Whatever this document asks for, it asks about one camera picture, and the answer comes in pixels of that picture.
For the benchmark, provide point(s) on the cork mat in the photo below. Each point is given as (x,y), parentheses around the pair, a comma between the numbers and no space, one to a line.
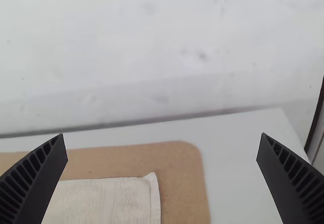
(177,163)

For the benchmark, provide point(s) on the pale towel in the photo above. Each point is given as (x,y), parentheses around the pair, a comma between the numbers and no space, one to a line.
(101,201)

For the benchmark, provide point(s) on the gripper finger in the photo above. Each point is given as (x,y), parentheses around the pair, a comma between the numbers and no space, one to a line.
(293,188)
(30,183)

